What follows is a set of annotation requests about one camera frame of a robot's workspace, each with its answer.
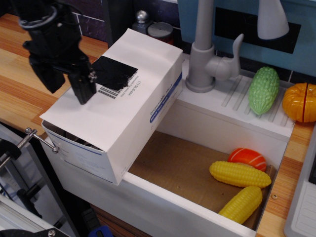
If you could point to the metal screw clamp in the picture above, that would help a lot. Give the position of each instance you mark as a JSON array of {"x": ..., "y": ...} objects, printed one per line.
[{"x": 11, "y": 151}]

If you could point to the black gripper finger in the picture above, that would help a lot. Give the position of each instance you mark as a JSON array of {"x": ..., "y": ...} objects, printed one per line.
[
  {"x": 84, "y": 87},
  {"x": 52, "y": 79}
]

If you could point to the white cone lamp shade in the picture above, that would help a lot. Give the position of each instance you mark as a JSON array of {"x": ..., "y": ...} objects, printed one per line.
[{"x": 272, "y": 22}]

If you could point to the orange toy pumpkin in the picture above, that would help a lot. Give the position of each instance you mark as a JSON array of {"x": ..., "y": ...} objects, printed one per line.
[{"x": 299, "y": 102}]

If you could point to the blue clamp handle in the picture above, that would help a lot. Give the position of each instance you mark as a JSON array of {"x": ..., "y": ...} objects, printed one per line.
[{"x": 102, "y": 231}]

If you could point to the orange toy salmon sushi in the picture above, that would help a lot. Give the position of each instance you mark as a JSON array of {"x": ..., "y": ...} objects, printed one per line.
[{"x": 249, "y": 157}]

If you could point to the aluminium frame bracket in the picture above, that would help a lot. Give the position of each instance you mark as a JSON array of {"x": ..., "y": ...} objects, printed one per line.
[{"x": 15, "y": 221}]

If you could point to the yellow toy corn lower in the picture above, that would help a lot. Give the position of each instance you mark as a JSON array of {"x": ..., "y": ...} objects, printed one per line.
[{"x": 243, "y": 204}]

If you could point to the green toy bitter gourd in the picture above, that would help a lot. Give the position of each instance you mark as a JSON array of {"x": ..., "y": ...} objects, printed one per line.
[{"x": 263, "y": 90}]

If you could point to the brown cardboard sheet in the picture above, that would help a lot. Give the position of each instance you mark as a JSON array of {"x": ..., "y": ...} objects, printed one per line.
[{"x": 182, "y": 167}]

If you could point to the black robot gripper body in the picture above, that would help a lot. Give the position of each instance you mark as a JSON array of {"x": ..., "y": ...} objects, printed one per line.
[{"x": 54, "y": 33}]

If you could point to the grey white appliance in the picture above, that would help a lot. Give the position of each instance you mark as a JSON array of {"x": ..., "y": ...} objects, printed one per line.
[{"x": 301, "y": 219}]

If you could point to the blue board black panel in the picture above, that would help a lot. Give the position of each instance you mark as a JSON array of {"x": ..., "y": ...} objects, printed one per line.
[{"x": 296, "y": 51}]

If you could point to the white cardboard mask box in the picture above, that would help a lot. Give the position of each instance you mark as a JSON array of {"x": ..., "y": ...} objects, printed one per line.
[{"x": 103, "y": 137}]

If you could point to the yellow toy corn upper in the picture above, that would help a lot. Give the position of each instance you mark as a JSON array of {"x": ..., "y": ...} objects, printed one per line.
[{"x": 239, "y": 175}]

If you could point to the grey bottle silver ball cap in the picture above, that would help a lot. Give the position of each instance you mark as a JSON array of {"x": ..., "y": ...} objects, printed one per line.
[{"x": 142, "y": 22}]

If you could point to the white toy sink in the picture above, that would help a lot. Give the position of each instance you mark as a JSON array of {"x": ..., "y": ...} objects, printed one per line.
[{"x": 220, "y": 120}]

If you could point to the yellow toy corn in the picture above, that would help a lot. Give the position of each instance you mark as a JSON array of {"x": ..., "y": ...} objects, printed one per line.
[
  {"x": 243, "y": 204},
  {"x": 239, "y": 175}
]

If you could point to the grey toy faucet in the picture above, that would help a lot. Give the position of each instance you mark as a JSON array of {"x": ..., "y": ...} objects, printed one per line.
[{"x": 204, "y": 66}]

